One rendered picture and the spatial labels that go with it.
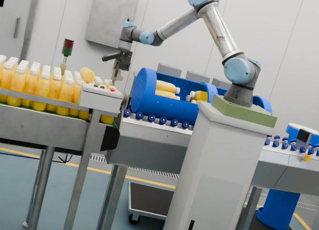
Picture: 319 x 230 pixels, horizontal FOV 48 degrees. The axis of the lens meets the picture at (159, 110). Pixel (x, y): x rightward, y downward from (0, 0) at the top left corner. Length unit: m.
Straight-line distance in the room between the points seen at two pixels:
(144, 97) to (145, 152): 0.35
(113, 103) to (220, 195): 0.71
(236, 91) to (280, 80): 4.28
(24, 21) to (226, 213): 4.45
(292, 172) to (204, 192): 0.97
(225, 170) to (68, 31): 4.18
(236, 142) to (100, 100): 0.70
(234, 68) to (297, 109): 4.66
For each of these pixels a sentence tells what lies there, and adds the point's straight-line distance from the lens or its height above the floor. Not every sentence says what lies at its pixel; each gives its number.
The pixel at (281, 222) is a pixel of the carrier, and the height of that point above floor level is 0.22.
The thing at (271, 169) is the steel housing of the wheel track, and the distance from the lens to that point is 2.57.
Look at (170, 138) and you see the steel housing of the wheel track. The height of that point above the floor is 0.87.
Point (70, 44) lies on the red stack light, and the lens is 2.41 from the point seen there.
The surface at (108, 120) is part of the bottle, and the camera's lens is 1.97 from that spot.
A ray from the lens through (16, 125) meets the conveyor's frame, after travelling 1.93.
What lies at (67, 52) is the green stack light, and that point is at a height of 1.18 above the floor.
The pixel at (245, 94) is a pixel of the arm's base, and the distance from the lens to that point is 1.85.
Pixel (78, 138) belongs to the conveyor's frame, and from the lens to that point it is 1.95.
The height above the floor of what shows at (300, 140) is 1.00.
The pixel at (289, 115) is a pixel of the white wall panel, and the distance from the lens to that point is 6.29.
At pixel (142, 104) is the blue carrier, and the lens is 2.05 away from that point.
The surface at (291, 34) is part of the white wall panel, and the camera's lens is 6.12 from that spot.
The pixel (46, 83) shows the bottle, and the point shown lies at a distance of 1.91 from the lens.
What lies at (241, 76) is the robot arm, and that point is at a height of 1.35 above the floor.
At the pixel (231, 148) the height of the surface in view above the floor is 1.00.
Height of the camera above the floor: 1.40
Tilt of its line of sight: 10 degrees down
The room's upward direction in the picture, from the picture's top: 16 degrees clockwise
